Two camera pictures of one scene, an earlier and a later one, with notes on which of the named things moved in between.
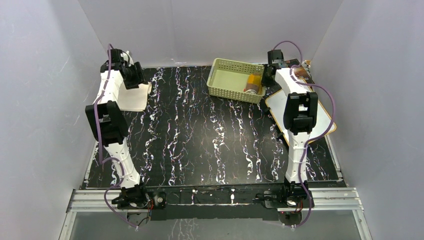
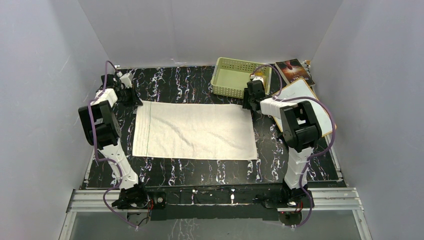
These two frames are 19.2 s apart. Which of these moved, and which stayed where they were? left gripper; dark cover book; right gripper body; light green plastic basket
Moved: right gripper body; left gripper
Stayed: dark cover book; light green plastic basket
